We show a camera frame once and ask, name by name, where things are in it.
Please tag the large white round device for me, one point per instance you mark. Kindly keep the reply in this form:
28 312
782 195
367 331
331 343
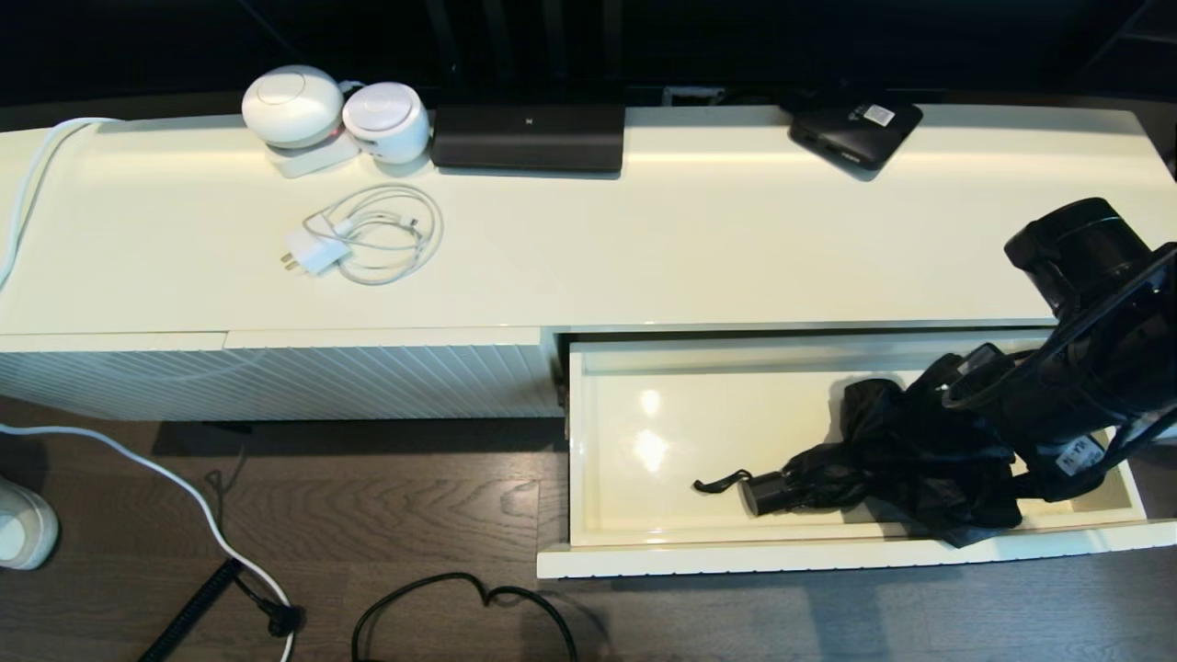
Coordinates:
292 107

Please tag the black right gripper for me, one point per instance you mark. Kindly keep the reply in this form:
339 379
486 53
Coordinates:
1048 405

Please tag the black set-top box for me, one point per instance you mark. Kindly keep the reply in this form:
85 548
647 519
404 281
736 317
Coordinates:
851 131

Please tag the black router with antennas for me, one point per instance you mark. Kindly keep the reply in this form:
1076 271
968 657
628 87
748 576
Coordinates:
529 138

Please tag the black folding umbrella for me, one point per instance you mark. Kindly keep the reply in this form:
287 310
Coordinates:
910 450

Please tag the cream ribbed-front drawer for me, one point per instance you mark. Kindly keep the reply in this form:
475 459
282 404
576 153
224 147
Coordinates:
662 460

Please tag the small white round device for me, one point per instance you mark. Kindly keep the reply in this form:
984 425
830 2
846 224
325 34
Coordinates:
386 119

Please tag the white charger adapter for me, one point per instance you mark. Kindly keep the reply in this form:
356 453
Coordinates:
315 252

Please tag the white slatted cabinet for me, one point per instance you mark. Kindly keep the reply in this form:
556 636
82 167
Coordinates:
552 267

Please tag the white sneaker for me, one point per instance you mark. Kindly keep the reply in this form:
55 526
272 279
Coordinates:
28 529

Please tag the white wall socket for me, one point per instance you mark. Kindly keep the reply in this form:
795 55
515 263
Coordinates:
690 95

